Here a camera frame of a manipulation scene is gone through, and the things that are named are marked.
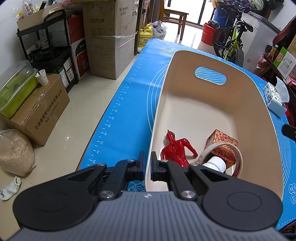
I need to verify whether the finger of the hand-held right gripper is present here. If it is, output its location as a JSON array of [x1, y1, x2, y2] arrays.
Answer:
[[282, 124, 296, 141]]

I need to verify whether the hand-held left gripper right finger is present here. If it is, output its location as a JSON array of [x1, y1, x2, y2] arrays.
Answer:
[[151, 151, 234, 200]]

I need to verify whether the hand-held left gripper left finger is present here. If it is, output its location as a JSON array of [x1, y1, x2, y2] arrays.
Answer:
[[66, 151, 146, 201]]

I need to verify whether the red toy figure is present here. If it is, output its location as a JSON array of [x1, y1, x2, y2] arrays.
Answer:
[[161, 129, 199, 168]]

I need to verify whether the wide tape roll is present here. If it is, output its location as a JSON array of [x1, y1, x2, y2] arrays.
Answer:
[[196, 143, 244, 178]]

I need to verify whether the white plastic bottle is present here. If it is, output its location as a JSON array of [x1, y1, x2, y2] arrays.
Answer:
[[202, 156, 227, 173]]

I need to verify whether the patterned brown gift box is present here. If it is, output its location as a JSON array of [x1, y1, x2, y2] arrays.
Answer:
[[205, 129, 239, 168]]

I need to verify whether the beige plastic storage bin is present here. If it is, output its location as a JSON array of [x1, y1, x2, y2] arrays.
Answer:
[[145, 49, 285, 201]]

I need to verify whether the white tissue box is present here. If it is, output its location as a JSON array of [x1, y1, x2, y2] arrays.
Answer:
[[263, 77, 290, 118]]

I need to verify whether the blue silicone baking mat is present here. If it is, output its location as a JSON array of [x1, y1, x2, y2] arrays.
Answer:
[[78, 38, 296, 231]]

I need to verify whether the green and white carton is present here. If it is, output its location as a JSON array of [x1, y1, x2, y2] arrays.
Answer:
[[273, 47, 296, 78]]

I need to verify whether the dark wooden side table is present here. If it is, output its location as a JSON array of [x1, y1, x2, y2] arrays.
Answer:
[[256, 53, 296, 94]]

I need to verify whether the white chest freezer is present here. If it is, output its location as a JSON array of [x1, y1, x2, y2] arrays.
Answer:
[[240, 11, 282, 74]]

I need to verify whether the green and black bicycle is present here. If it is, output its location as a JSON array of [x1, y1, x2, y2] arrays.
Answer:
[[212, 0, 254, 68]]

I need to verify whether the low printed cardboard box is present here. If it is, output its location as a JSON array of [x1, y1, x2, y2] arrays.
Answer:
[[0, 73, 70, 147]]

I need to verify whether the clear bag of grain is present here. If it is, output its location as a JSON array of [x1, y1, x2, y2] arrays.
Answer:
[[0, 129, 37, 177]]

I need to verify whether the red bucket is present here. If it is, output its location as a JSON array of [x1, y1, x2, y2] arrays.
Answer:
[[201, 20, 221, 44]]

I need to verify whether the yellow detergent jug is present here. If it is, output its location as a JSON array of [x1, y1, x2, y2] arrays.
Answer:
[[138, 23, 153, 48]]

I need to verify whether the large taped cardboard box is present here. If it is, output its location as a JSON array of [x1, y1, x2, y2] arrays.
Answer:
[[83, 0, 137, 80]]

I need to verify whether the paper cup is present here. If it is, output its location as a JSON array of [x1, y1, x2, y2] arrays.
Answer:
[[35, 69, 49, 86]]

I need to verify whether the white sock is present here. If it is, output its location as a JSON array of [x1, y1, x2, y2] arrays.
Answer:
[[0, 176, 22, 201]]

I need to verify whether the red and white appliance box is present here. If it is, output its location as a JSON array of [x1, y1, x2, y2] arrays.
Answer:
[[68, 14, 90, 81]]

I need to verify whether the grey plastic bag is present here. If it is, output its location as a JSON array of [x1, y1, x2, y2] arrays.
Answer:
[[151, 20, 167, 39]]

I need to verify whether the green lidded plastic container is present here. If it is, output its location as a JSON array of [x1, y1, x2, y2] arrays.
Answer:
[[0, 60, 40, 119]]

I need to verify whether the black utility cart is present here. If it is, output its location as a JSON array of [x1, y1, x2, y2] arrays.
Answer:
[[16, 9, 78, 93]]

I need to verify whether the balcony glass door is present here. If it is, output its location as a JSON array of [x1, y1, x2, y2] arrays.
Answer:
[[162, 0, 216, 26]]

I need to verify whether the wooden chair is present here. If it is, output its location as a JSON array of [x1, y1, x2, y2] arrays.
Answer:
[[159, 0, 189, 32]]

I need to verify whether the shallow cardboard box with snacks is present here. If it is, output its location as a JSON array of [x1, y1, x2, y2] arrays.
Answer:
[[17, 2, 63, 32]]

